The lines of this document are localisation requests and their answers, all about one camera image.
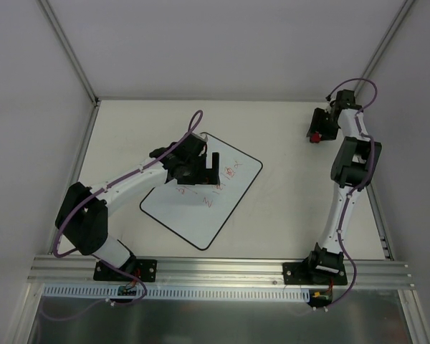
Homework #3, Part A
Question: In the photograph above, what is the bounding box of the aluminium mounting rail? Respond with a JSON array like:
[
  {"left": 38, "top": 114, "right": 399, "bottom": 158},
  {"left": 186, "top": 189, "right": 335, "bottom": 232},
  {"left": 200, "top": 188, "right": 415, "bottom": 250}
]
[{"left": 27, "top": 255, "right": 416, "bottom": 290}]

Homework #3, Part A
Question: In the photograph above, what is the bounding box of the red whiteboard eraser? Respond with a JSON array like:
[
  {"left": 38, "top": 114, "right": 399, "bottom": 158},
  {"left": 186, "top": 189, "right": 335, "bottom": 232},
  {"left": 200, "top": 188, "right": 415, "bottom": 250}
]
[{"left": 309, "top": 133, "right": 322, "bottom": 143}]

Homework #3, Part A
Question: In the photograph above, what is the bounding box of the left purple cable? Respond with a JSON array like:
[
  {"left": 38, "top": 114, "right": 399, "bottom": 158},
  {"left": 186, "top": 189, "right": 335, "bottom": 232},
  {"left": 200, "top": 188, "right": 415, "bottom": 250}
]
[{"left": 39, "top": 110, "right": 204, "bottom": 322}]

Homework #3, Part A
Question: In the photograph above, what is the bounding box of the aluminium frame post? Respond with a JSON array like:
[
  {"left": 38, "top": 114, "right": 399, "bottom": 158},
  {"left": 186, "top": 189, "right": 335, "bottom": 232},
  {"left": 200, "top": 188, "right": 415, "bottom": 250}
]
[
  {"left": 39, "top": 0, "right": 100, "bottom": 108},
  {"left": 360, "top": 0, "right": 416, "bottom": 80}
]

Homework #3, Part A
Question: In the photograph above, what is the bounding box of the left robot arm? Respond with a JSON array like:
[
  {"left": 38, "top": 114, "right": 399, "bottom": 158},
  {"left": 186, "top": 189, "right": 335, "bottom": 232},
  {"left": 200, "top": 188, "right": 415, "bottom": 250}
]
[{"left": 55, "top": 133, "right": 220, "bottom": 280}]

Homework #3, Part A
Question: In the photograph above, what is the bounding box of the white whiteboard black rim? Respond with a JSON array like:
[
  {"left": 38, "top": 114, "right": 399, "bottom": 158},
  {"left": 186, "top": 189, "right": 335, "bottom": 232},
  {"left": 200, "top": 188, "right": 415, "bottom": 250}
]
[{"left": 140, "top": 133, "right": 263, "bottom": 251}]

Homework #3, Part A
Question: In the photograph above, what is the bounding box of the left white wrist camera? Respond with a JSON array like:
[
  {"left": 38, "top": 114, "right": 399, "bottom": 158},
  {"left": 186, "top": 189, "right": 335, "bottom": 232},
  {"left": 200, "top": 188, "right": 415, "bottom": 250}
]
[{"left": 196, "top": 133, "right": 208, "bottom": 143}]

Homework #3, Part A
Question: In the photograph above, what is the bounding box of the right aluminium frame post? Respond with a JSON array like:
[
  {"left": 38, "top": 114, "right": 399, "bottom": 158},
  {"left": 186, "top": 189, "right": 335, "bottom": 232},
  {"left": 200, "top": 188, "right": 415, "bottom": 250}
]
[{"left": 360, "top": 0, "right": 416, "bottom": 80}]

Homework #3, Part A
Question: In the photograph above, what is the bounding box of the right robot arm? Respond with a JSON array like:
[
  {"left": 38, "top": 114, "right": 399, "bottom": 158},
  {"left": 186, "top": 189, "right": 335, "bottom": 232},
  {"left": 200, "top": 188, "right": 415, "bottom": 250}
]
[{"left": 304, "top": 90, "right": 382, "bottom": 285}]

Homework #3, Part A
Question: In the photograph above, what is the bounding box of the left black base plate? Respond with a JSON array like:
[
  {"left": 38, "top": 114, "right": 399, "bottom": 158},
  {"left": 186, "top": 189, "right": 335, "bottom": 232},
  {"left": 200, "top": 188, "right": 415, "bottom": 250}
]
[{"left": 93, "top": 256, "right": 158, "bottom": 282}]

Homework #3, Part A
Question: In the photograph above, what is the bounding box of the white slotted cable duct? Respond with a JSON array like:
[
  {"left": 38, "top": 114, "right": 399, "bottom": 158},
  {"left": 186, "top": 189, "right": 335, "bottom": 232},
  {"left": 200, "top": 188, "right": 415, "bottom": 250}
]
[{"left": 42, "top": 284, "right": 310, "bottom": 303}]

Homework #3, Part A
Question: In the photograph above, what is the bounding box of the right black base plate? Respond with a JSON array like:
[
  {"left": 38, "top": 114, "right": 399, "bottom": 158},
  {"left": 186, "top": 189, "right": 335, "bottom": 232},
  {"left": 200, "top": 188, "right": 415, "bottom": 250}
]
[{"left": 282, "top": 262, "right": 348, "bottom": 286}]

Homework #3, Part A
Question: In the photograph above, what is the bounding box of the left aluminium frame post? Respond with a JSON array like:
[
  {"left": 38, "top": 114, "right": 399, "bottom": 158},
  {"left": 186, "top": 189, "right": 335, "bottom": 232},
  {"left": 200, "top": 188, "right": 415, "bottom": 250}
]
[{"left": 39, "top": 0, "right": 100, "bottom": 108}]

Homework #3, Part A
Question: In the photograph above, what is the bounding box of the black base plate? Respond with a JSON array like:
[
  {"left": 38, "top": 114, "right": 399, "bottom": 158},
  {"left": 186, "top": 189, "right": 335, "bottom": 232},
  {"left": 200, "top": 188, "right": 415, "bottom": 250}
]
[
  {"left": 93, "top": 256, "right": 158, "bottom": 282},
  {"left": 282, "top": 262, "right": 348, "bottom": 286}
]

